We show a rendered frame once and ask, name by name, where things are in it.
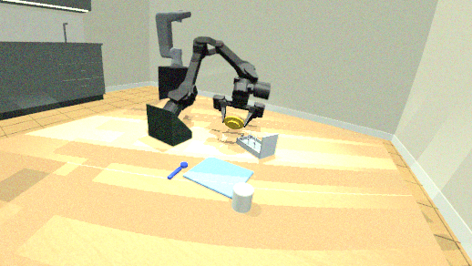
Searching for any white cylinder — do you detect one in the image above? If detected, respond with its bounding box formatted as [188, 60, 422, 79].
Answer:
[231, 182, 254, 214]

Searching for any yellow plate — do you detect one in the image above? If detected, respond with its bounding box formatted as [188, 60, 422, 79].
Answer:
[223, 116, 244, 129]

